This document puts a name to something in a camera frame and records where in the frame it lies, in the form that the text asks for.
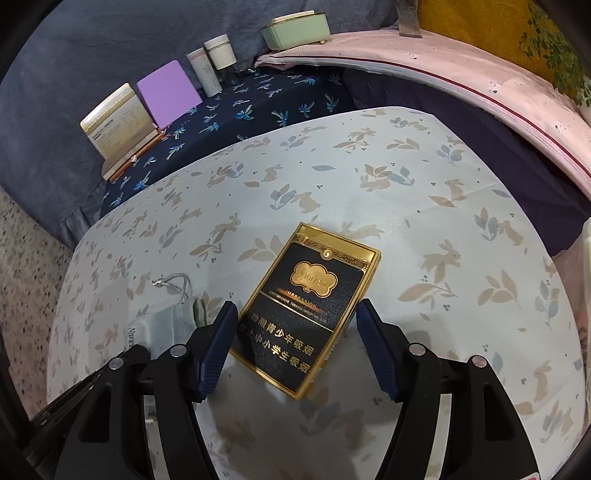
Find grey face mask pouch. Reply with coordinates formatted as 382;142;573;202
124;273;207;359

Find black gold cigarette box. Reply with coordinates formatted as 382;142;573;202
231;223;381;399

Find white lined trash bin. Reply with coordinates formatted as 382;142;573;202
553;227;590;354

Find rabbit print light tablecloth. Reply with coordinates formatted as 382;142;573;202
47;107;589;479

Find purple notebook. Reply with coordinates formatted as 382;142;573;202
137;60;202;129

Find blue grey backdrop cloth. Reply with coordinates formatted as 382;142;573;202
1;1;398;248

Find white cosmetic tube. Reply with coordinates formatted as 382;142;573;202
186;48;222;98

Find pink dotted cloth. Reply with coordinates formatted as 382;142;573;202
256;29;590;190

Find navy floral cloth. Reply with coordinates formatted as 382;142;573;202
100;66;355;216

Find green plant in white pot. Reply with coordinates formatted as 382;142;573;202
519;1;590;123

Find white cosmetic jar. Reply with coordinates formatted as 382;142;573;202
204;34;236;71

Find mustard yellow cloth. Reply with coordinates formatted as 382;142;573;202
418;1;552;82

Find glass vase with pink flowers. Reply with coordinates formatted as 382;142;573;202
394;0;422;38

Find green tissue box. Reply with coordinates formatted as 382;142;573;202
260;10;331;51

